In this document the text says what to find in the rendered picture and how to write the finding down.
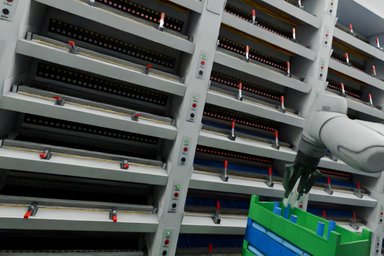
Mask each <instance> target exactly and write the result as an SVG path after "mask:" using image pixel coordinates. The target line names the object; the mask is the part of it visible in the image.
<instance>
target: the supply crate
mask: <svg viewBox="0 0 384 256"><path fill-rule="evenodd" d="M284 198H285V197H283V200H284ZM283 200H282V202H280V203H279V208H280V209H281V216H279V215H277V214H275V213H273V208H274V202H258V201H259V196H257V195H252V196H251V202H250V208H249V214H248V217H249V218H251V219H253V220H255V221H256V222H258V223H260V224H261V225H263V226H264V227H266V228H268V229H270V230H271V231H273V232H275V233H276V234H278V235H280V236H282V237H283V238H285V239H286V240H288V241H290V242H291V243H293V244H295V245H297V246H298V247H300V248H302V249H304V250H305V251H307V252H308V253H310V254H312V255H313V256H370V249H371V239H372V234H373V232H372V231H371V230H369V229H362V235H360V234H357V233H355V232H353V231H350V230H348V229H346V228H344V227H341V226H339V225H336V224H335V231H330V235H329V240H327V232H328V228H329V221H327V220H325V219H323V218H320V217H318V216H316V215H313V214H311V213H308V212H306V211H304V210H301V209H299V208H297V207H294V208H293V209H292V208H291V207H290V208H289V216H288V220H287V219H285V218H283V212H284V207H285V206H284V204H283ZM293 214H294V215H296V216H297V222H296V224H295V223H293V222H291V221H290V217H291V215H293ZM318 221H321V222H323V223H325V227H324V232H323V237H321V236H319V235H317V234H316V233H317V226H318Z"/></svg>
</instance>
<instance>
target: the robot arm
mask: <svg viewBox="0 0 384 256"><path fill-rule="evenodd" d="M346 114H347V102H346V100H345V99H344V98H341V97H339V96H337V95H334V94H321V95H319V96H318V97H317V98H316V100H315V101H314V102H313V104H312V106H311V107H310V109H309V111H308V114H307V116H306V119H305V122H304V125H303V133H302V135H301V138H300V141H299V144H298V148H299V149H298V152H297V154H296V157H295V160H294V161H293V162H292V164H289V165H288V164H284V166H285V173H284V178H283V183H282V186H283V188H284V189H285V193H284V197H285V198H284V200H283V204H284V206H285V207H287V206H288V204H289V203H290V207H291V208H292V209H293V208H294V206H295V203H296V201H298V200H299V199H300V196H303V194H304V193H305V194H307V193H308V192H309V191H310V189H311V188H312V186H313V185H314V184H315V182H316V180H317V179H318V178H319V177H321V176H322V174H321V173H320V172H319V170H317V166H318V164H319V162H320V160H321V158H323V157H324V156H325V155H326V152H327V150H328V149H329V150H330V151H331V152H332V153H333V154H334V155H335V156H336V157H337V158H339V159H340V160H341V161H342V162H344V163H345V164H347V165H349V166H350V167H352V168H354V169H356V170H359V171H362V172H366V173H379V172H382V171H384V125H383V124H380V123H373V122H366V121H361V120H357V119H355V120H352V119H349V118H348V116H347V115H346ZM292 168H293V169H294V171H293V174H292V176H291V178H290V173H291V172H290V171H291V170H292ZM310 174H311V176H310V177H309V175H310ZM300 177H301V178H300ZM298 178H300V180H299V184H298V187H297V190H296V189H294V192H292V190H293V188H294V186H295V184H296V182H297V180H298Z"/></svg>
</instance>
